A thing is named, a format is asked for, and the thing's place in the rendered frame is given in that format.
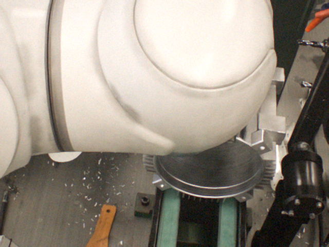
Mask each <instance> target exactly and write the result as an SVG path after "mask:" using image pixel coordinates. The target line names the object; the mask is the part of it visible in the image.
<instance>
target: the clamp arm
mask: <svg viewBox="0 0 329 247"><path fill-rule="evenodd" d="M328 110H329V47H328V49H327V51H326V54H325V56H324V59H323V61H322V64H321V66H320V68H319V71H318V74H317V75H316V77H315V79H314V82H313V85H312V87H311V89H310V92H309V94H308V97H307V100H306V102H305V104H304V105H303V108H302V110H301V113H300V116H299V118H298V120H297V123H296V125H295V128H294V130H293V131H292V134H291V136H290V139H289V141H288V143H287V150H288V153H290V152H292V151H295V150H296V149H297V146H296V145H298V148H303V144H304V145H306V146H305V149H306V150H309V149H310V147H311V145H312V143H313V141H314V139H315V138H316V135H317V133H318V131H319V129H320V126H321V124H322V122H323V120H324V118H325V116H326V114H327V112H328Z"/></svg>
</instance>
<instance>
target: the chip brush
mask: <svg viewBox="0 0 329 247"><path fill-rule="evenodd" d="M116 210H117V209H116V207H115V206H111V205H107V204H105V205H103V207H102V210H101V214H100V217H99V220H98V224H97V225H96V228H95V232H94V234H93V235H92V237H91V239H90V240H89V242H88V244H87V246H85V247H108V236H109V233H110V230H111V227H112V223H113V221H114V217H115V214H116ZM107 211H109V212H110V213H107Z"/></svg>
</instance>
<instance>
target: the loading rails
mask: <svg viewBox="0 0 329 247"><path fill-rule="evenodd" d="M181 196H182V192H180V191H179V193H178V196H177V190H176V189H173V188H169V189H166V190H161V189H159V188H157V187H156V191H155V195H150V194H145V193H141V192H138V193H137V195H136V201H135V208H134V216H139V217H146V218H150V219H151V226H150V234H149V241H148V247H246V231H250V230H251V228H252V208H248V207H247V201H243V202H239V201H238V200H237V199H235V198H234V197H230V198H226V199H225V201H224V202H223V198H221V199H219V201H218V203H217V202H216V201H217V199H213V202H211V199H210V216H209V225H208V224H200V223H192V222H184V221H179V212H180V202H181Z"/></svg>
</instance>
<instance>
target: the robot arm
mask: <svg viewBox="0 0 329 247"><path fill-rule="evenodd" d="M276 63H277V56H276V53H275V50H274V39H273V18H272V7H271V3H270V0H0V178H2V177H4V176H5V175H7V174H9V173H11V172H13V171H15V170H16V169H18V168H22V167H24V166H25V165H27V164H28V163H29V160H30V158H31V156H34V155H40V154H48V153H61V152H124V153H142V154H154V155H167V156H170V157H188V156H191V155H195V154H198V153H201V152H203V151H205V150H208V149H210V148H213V147H215V146H219V145H220V144H226V143H228V144H231V143H235V142H236V134H237V133H238V132H240V131H241V130H242V129H243V128H244V127H245V126H246V125H247V124H248V123H249V122H250V121H251V119H252V118H253V117H254V115H255V114H256V112H257V111H258V110H259V108H260V107H261V104H262V103H263V101H264V99H265V96H266V95H267V93H268V90H269V88H270V85H271V81H272V79H273V75H274V73H275V69H276Z"/></svg>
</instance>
